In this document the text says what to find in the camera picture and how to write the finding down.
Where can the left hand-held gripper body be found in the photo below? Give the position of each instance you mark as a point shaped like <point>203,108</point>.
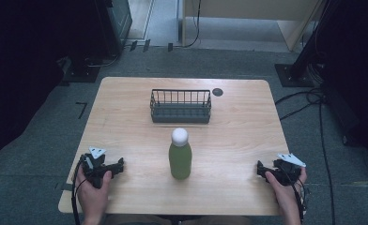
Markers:
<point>94,167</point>

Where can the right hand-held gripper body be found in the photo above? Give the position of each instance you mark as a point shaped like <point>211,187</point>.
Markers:
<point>287,172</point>

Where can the person's right hand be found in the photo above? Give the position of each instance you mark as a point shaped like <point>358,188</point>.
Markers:
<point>283,193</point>

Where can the person's left hand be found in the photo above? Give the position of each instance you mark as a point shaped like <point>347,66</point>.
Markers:
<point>93,195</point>

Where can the person's legs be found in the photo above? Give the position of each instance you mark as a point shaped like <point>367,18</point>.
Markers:
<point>141,220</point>

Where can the green bottle with white cap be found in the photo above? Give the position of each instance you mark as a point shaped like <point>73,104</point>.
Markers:
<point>180,156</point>

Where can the black floor tape corner mark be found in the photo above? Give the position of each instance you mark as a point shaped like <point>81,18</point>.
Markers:
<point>82,109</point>

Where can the black round table grommet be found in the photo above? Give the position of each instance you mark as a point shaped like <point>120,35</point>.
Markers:
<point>217,92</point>

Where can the black stand with flat base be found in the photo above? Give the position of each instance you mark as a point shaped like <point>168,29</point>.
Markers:
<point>80,73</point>

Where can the black metal stand with base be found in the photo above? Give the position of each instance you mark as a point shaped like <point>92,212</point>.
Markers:
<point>298,70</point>

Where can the dark curtain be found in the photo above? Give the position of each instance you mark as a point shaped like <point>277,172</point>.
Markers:
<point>357,78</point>
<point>19,78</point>

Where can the black floor tape strip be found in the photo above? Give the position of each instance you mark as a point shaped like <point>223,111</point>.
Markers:
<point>170,47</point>
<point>146,45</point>
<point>133,45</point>

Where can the dark equipment cabinet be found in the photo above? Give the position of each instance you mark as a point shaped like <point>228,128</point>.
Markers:
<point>114,25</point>

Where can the light wooden desk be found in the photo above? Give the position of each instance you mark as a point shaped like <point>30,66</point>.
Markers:
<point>251,9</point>

